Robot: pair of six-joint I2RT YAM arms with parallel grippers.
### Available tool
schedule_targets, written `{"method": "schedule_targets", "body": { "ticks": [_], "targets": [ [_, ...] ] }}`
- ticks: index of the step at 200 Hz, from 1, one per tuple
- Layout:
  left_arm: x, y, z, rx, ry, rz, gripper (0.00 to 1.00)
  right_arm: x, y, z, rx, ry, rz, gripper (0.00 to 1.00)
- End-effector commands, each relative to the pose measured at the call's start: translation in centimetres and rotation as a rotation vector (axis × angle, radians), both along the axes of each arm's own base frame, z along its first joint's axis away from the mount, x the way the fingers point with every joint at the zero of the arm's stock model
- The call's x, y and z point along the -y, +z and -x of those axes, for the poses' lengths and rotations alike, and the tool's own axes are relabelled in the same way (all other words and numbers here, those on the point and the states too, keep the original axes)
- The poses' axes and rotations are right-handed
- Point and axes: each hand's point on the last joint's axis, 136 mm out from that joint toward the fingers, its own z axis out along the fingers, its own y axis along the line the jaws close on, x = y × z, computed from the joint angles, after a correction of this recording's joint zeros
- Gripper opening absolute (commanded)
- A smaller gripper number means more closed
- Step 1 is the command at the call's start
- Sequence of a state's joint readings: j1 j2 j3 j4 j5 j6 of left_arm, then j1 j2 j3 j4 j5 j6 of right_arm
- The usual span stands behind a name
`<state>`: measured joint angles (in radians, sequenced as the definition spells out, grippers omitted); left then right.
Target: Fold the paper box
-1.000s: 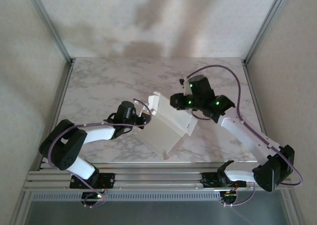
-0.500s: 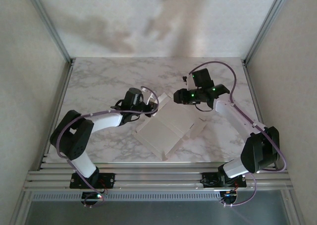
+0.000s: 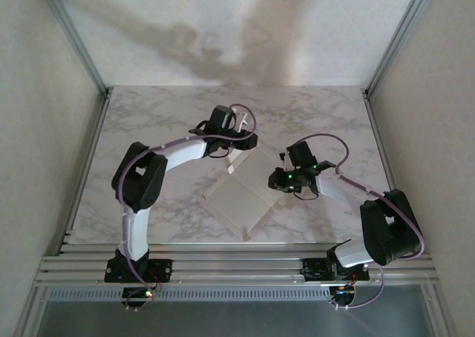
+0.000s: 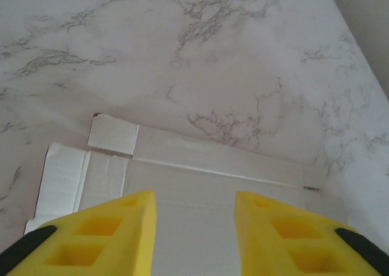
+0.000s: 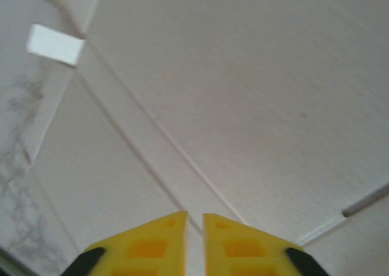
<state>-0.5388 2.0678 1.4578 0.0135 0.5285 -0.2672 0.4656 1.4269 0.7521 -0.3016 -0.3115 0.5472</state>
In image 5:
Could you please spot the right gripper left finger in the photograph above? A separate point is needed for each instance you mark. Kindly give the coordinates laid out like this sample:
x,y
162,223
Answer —
x,y
146,248

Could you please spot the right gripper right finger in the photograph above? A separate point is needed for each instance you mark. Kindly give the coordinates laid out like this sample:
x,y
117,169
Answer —
x,y
243,248

